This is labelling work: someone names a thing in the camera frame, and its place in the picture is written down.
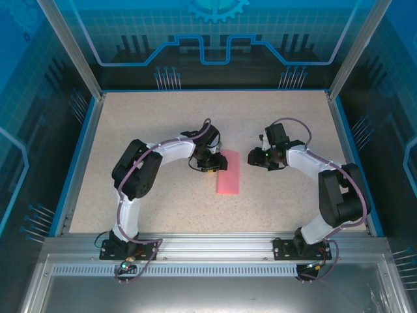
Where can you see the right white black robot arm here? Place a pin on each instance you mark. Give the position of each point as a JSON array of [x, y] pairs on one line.
[[306, 159]]

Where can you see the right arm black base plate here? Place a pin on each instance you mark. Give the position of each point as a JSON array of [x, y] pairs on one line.
[[281, 251]]

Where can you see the aluminium frame post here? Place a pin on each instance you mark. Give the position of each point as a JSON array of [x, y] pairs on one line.
[[73, 52], [355, 52]]

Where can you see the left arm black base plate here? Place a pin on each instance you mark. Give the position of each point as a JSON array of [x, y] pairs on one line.
[[109, 252]]

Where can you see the wide aluminium mounting rail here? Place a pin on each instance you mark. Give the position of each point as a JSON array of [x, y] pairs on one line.
[[211, 244]]

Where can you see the aluminium table side rail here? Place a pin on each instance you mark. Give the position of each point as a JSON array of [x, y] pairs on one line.
[[351, 163], [83, 163]]

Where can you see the pink cloth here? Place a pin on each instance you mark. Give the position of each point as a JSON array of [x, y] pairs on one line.
[[229, 179]]

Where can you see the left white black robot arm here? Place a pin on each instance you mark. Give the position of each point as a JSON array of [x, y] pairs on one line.
[[172, 150]]

